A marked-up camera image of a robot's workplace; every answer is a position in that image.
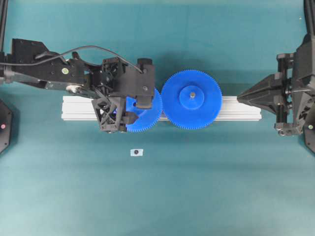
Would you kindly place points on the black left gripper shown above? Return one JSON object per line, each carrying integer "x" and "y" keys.
{"x": 114, "y": 78}

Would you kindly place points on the small blue gear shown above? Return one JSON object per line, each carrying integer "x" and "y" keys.
{"x": 146, "y": 118}

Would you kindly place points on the white tape marker with dot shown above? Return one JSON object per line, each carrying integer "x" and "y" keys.
{"x": 136, "y": 152}

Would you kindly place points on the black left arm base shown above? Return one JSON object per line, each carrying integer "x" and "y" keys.
{"x": 5, "y": 126}

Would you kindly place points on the aluminium extrusion rail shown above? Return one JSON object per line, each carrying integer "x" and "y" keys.
{"x": 79, "y": 108}

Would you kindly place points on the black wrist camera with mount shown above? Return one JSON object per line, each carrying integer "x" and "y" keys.
{"x": 140, "y": 86}

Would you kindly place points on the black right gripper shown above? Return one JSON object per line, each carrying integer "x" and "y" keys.
{"x": 272, "y": 94}

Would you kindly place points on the large blue gear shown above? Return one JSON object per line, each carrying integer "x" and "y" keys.
{"x": 191, "y": 99}

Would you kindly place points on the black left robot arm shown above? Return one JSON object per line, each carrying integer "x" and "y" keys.
{"x": 32, "y": 64}

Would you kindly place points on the black left frame post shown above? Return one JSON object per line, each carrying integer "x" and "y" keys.
{"x": 3, "y": 17}

